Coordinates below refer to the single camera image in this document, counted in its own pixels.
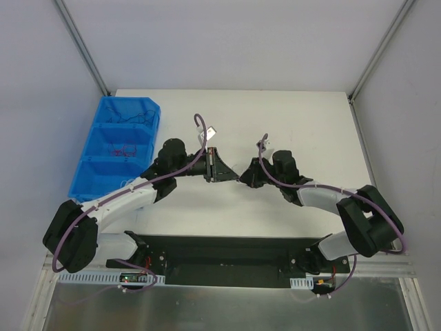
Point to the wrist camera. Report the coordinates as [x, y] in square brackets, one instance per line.
[207, 134]
[264, 147]

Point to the aluminium frame post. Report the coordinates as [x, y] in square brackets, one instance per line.
[398, 20]
[81, 46]

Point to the blue plastic bin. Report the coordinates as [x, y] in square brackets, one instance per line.
[119, 146]

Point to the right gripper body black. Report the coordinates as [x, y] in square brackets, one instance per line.
[259, 172]

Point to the left aluminium frame post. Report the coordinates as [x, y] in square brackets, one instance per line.
[81, 46]

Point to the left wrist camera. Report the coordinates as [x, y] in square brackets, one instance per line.
[207, 134]

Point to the white cable duct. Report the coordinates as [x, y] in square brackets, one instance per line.
[306, 283]
[111, 278]

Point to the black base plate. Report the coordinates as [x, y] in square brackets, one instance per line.
[229, 261]

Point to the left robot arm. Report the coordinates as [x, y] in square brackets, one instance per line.
[74, 236]

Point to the right white cable duct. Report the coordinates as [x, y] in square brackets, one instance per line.
[306, 283]

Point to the left white cable duct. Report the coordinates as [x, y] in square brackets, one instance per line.
[111, 278]

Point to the right aluminium frame post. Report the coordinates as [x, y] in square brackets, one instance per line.
[398, 20]

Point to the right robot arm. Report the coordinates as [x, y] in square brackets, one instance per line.
[370, 225]

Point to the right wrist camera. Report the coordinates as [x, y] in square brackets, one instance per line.
[264, 147]

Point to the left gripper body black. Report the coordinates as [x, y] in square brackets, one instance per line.
[211, 164]

